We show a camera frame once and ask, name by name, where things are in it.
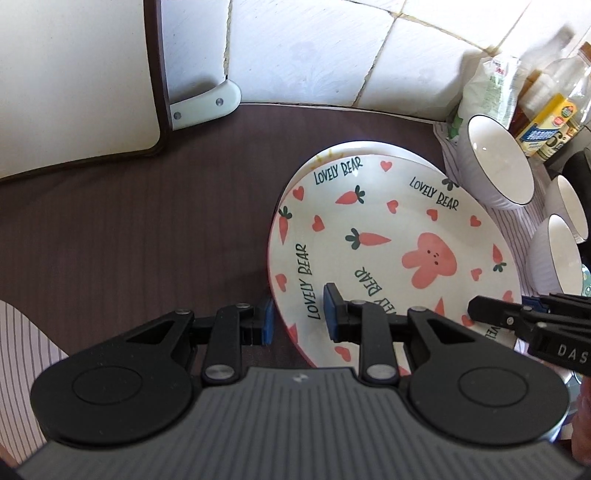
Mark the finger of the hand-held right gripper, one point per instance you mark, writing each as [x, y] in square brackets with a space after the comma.
[494, 311]
[563, 305]

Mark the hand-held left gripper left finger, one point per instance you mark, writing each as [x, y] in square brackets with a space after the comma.
[267, 323]

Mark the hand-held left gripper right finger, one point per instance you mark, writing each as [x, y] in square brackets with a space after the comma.
[330, 307]

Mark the teal plate fried egg print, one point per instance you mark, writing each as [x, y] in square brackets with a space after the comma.
[586, 281]

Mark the white ribbed bowl dark rim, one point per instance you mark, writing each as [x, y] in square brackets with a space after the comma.
[570, 203]
[498, 157]
[554, 258]

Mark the person's right hand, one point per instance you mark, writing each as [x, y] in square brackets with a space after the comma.
[585, 415]

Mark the purple striped white cloth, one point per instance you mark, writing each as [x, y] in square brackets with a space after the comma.
[508, 221]

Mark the dark brown table mat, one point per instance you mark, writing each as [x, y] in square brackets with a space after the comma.
[138, 230]

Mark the oil bottle yellow blue label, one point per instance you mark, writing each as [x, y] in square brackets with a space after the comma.
[547, 129]

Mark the white plastic bag green print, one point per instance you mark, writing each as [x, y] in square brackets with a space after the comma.
[489, 87]

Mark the clear plastic bottle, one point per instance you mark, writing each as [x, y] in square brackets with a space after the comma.
[561, 41]

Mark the white cutting board brown edge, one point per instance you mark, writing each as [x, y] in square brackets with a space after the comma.
[69, 69]

